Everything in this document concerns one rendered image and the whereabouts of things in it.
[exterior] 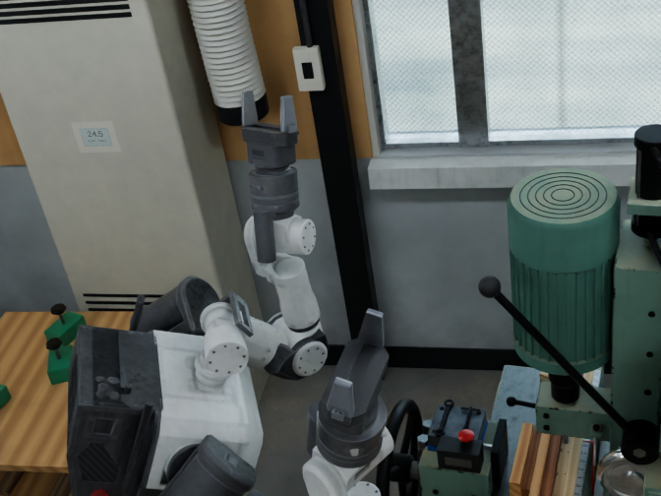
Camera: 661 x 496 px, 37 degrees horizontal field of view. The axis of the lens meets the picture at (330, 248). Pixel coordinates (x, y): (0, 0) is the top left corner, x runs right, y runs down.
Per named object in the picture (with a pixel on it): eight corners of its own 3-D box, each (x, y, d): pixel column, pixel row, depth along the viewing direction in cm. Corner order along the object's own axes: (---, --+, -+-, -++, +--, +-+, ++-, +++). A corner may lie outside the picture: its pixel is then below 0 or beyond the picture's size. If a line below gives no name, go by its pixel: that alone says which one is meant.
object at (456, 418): (438, 417, 198) (436, 397, 195) (493, 424, 195) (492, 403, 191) (422, 466, 188) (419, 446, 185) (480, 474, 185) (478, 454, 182)
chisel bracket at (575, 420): (541, 412, 192) (540, 379, 187) (617, 421, 187) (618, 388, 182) (535, 440, 186) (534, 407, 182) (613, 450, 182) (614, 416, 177)
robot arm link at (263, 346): (303, 398, 197) (220, 367, 182) (271, 362, 206) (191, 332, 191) (335, 349, 196) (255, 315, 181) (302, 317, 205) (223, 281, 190)
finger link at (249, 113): (241, 93, 178) (244, 127, 180) (255, 90, 180) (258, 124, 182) (235, 92, 179) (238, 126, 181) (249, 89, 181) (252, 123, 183)
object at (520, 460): (523, 448, 196) (522, 422, 192) (534, 449, 196) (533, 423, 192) (510, 508, 185) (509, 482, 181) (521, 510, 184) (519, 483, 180)
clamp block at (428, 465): (438, 443, 205) (435, 411, 200) (504, 452, 200) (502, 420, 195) (421, 499, 194) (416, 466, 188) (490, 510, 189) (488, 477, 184)
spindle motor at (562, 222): (522, 308, 185) (516, 163, 168) (621, 316, 180) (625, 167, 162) (506, 372, 172) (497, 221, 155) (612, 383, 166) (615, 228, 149)
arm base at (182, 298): (174, 384, 184) (125, 363, 177) (175, 326, 192) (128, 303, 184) (231, 350, 176) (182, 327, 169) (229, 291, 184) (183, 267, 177)
